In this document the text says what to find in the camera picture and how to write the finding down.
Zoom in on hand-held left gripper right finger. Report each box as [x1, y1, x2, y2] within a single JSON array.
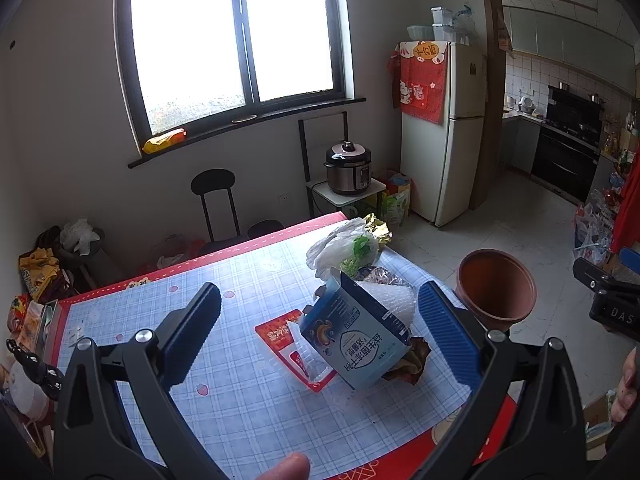
[[417, 281, 588, 480]]

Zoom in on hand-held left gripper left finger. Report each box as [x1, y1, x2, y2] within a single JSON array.
[[52, 282, 223, 480]]

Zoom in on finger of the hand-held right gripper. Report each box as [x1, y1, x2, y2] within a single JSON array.
[[572, 258, 616, 292]]

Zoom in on brown wrapper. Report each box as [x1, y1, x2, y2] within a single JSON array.
[[382, 335, 432, 386]]

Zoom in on brown plastic bucket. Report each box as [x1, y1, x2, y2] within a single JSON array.
[[457, 248, 538, 332]]

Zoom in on blue printed carton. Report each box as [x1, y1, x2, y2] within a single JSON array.
[[300, 267, 413, 391]]

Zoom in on white plastic bag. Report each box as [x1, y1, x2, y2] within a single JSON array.
[[306, 217, 381, 281]]

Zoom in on grey trash bin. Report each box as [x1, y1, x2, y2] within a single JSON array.
[[54, 229, 107, 272]]

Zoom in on person's right hand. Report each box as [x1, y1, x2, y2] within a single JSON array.
[[610, 345, 640, 423]]

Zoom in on person's left hand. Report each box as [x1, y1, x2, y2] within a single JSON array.
[[266, 452, 312, 480]]

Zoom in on pile of plastic bags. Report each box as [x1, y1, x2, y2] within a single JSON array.
[[572, 187, 619, 264]]

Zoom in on bubble wrap sheet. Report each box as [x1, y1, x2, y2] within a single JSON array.
[[357, 280, 417, 335]]

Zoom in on red hanging garment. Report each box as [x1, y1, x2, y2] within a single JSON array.
[[610, 157, 640, 257]]

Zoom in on red translucent plastic bag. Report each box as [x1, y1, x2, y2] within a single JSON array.
[[137, 234, 202, 274]]

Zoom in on red blister card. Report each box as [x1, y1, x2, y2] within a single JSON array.
[[254, 308, 336, 394]]

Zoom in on silver patterned wrapper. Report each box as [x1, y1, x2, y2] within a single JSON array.
[[357, 266, 401, 287]]

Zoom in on flat cardboard box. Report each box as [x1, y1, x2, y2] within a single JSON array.
[[582, 392, 619, 462]]

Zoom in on black integrated stove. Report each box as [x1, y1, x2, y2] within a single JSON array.
[[529, 84, 607, 205]]

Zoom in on gold foil wrapper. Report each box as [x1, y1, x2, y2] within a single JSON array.
[[362, 213, 394, 256]]

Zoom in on green printed bag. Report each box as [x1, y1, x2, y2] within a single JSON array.
[[380, 190, 412, 226]]

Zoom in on group of condiment bottles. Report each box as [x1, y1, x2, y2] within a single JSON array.
[[602, 110, 640, 173]]

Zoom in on grey kitchen counter cabinet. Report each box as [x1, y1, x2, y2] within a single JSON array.
[[501, 110, 544, 177]]

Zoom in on white bin liner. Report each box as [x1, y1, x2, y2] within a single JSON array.
[[59, 218, 101, 254]]

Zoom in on black round stool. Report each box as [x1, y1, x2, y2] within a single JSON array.
[[190, 168, 239, 242]]

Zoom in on red shopping bag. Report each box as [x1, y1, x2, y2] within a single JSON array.
[[373, 168, 412, 196]]

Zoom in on pile of snack packets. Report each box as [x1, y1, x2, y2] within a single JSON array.
[[7, 294, 62, 357]]

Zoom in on yellow snack bags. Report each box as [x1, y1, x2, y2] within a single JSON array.
[[18, 247, 64, 302]]

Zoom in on cream refrigerator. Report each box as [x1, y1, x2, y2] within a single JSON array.
[[398, 40, 489, 228]]

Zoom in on small white side table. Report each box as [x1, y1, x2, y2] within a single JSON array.
[[306, 177, 387, 219]]

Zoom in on electric pressure cooker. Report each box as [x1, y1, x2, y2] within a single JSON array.
[[323, 140, 374, 196]]

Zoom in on yellow packet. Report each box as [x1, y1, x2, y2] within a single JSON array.
[[142, 128, 188, 155]]

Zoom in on red printed cloth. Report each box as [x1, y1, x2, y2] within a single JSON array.
[[387, 42, 449, 126]]

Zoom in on black framed window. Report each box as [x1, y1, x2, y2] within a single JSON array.
[[114, 0, 368, 169]]

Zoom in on white storage containers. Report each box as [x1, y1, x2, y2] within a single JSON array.
[[430, 6, 457, 42]]

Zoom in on wooden door frame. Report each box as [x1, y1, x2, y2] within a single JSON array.
[[476, 0, 507, 212]]

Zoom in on grey wall cabinets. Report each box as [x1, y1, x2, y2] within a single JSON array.
[[502, 5, 639, 97]]

